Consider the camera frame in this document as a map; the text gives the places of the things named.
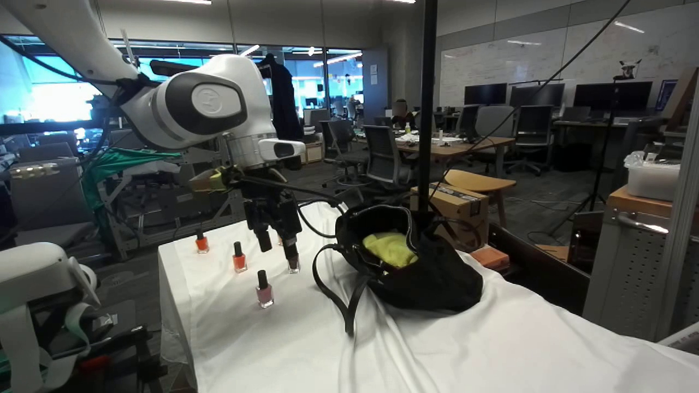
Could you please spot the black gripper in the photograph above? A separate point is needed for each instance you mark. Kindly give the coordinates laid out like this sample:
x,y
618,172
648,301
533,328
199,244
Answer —
x,y
270,196

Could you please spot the grey cabinet with wooden top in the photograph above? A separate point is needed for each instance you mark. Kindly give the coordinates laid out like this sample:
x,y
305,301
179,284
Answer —
x,y
625,276

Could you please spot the red-orange nail polish bottle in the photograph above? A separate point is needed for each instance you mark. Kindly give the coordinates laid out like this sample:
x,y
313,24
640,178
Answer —
x,y
202,243
239,263

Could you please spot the black tripod stand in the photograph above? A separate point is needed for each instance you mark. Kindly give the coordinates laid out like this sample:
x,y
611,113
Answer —
x,y
628,71

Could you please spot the black hanging jacket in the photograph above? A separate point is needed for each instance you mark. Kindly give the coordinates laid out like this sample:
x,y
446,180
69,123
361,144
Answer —
x,y
285,110

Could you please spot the grey armchair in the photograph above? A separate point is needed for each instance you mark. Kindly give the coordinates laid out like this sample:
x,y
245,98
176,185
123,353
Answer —
x,y
45,192

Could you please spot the wide black computer monitor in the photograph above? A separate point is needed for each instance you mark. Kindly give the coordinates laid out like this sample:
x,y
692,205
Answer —
x,y
612,96

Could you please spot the seated person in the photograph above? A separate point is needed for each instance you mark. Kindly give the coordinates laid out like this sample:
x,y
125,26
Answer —
x,y
402,117

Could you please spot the black vertical pole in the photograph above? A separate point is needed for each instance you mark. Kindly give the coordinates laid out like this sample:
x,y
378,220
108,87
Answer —
x,y
427,110

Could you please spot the green cloth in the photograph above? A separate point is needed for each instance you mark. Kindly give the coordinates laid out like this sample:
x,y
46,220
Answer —
x,y
110,163

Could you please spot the cardboard box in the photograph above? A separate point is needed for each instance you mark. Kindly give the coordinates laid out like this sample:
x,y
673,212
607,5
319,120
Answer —
x,y
460,207

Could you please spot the dark brown crate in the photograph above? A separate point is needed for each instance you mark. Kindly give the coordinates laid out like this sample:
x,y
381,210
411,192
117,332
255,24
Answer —
x,y
538,273

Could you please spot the orange block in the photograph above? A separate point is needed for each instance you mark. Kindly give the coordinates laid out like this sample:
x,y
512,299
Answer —
x,y
493,257

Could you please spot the grey office chair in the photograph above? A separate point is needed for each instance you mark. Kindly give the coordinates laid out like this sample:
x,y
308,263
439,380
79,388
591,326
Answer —
x,y
382,153
341,137

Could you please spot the wooden office table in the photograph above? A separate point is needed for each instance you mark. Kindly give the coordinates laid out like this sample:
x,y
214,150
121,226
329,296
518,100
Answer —
x,y
450,147

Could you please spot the white tablecloth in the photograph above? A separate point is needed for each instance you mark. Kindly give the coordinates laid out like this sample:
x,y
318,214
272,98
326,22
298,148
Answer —
x,y
307,341

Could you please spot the yellow cloth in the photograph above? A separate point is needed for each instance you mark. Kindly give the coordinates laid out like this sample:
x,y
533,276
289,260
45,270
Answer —
x,y
390,246

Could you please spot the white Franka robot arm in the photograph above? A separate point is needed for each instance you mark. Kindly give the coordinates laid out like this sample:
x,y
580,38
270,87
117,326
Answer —
x,y
166,110

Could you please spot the black office chair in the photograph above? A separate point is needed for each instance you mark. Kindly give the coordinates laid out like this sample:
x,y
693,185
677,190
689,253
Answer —
x,y
533,123

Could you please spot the pink nail polish bottle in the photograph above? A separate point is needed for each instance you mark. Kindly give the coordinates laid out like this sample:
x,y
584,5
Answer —
x,y
264,296

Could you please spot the white plastic tub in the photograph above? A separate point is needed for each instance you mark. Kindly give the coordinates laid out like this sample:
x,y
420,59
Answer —
x,y
651,178

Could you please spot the aluminium frame post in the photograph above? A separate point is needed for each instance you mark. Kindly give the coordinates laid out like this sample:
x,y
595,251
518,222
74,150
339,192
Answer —
x,y
685,219

